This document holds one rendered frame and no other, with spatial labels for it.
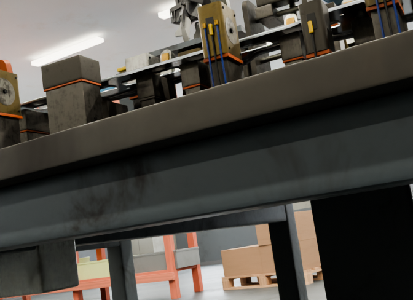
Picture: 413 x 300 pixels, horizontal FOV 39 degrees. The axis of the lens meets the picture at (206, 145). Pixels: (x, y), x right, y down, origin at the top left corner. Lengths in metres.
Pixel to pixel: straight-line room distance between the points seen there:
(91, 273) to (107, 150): 6.37
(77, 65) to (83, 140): 0.79
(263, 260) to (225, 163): 5.56
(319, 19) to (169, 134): 0.66
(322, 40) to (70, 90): 0.62
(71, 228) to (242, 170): 0.24
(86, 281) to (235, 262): 1.76
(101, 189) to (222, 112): 0.20
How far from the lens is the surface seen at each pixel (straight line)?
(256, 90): 0.56
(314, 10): 1.22
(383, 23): 1.14
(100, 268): 6.91
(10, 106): 1.62
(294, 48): 1.36
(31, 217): 0.78
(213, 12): 1.28
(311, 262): 6.00
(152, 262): 6.51
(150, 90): 1.50
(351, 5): 1.32
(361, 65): 0.52
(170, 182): 0.64
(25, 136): 1.74
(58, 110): 1.47
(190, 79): 1.45
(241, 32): 1.80
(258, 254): 6.19
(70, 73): 1.46
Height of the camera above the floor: 0.55
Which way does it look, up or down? 9 degrees up
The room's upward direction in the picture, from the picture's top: 8 degrees counter-clockwise
